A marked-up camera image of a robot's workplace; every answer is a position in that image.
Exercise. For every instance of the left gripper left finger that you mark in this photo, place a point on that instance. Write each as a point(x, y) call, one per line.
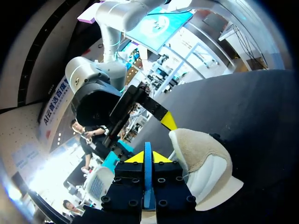
point(127, 186)

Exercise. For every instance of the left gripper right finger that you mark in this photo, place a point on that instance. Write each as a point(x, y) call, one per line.
point(170, 189)

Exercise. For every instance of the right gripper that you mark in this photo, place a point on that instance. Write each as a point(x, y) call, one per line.
point(95, 107)

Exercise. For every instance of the blue and black insole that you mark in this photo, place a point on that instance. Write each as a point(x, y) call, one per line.
point(148, 168)

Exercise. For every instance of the beige and white sneaker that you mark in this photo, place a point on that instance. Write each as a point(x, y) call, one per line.
point(203, 158)

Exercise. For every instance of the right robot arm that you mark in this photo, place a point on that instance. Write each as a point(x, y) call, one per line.
point(112, 14)

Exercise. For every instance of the teal box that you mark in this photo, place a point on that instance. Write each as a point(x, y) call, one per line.
point(109, 161)

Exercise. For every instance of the person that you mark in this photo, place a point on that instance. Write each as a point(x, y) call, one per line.
point(90, 144)
point(69, 206)

